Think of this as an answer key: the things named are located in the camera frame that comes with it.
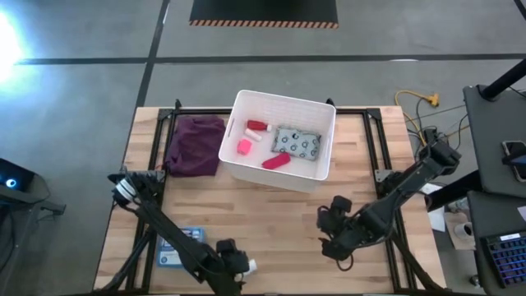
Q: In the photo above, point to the black pole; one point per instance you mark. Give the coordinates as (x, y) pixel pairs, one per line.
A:
(505, 80)

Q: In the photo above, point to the black metal table frame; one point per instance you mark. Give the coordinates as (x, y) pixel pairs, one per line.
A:
(197, 111)

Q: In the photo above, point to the grey desk with phone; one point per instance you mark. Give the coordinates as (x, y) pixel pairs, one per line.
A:
(489, 131)

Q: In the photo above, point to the small white cylinder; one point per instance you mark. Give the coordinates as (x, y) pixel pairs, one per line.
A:
(252, 266)

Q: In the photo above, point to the white paper sheet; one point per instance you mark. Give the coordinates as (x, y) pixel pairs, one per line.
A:
(436, 218)

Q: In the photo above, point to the white mug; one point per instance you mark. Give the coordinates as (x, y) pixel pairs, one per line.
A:
(464, 230)

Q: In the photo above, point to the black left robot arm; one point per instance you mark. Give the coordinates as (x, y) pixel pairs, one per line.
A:
(172, 234)

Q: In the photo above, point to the small white pill bottle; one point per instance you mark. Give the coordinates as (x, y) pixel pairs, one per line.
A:
(253, 134)

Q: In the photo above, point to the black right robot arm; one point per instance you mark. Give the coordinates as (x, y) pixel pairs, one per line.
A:
(411, 181)

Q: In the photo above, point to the black hazard-striped floor mat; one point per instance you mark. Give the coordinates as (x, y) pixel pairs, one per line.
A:
(263, 10)

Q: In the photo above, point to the purple cloth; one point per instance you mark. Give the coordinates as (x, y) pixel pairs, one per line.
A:
(195, 146)

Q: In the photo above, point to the white perforated plastic basket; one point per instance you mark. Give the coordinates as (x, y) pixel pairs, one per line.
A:
(263, 107)

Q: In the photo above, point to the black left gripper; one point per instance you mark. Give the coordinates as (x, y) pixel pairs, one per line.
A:
(232, 257)

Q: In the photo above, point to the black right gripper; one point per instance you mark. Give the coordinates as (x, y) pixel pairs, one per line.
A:
(349, 234)

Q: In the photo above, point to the small pink item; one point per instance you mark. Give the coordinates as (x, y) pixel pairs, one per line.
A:
(244, 146)

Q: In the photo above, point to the smartphone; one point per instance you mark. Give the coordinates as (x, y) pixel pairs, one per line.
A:
(515, 158)

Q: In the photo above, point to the grey printed gauze package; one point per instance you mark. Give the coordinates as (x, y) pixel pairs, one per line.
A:
(297, 143)

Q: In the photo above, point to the grey desk with keyboard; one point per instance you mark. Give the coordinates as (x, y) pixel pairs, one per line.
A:
(493, 214)

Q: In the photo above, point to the red bottle with white cap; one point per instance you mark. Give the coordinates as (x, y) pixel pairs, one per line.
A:
(258, 125)

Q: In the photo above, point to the blue first aid kit box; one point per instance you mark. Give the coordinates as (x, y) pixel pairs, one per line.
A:
(167, 257)

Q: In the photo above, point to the red oblong case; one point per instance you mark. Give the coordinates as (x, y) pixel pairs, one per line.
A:
(276, 161)

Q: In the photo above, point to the backlit black keyboard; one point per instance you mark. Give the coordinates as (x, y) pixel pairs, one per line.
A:
(507, 259)

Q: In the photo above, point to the black device with blue light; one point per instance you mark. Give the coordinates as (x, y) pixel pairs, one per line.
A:
(12, 181)

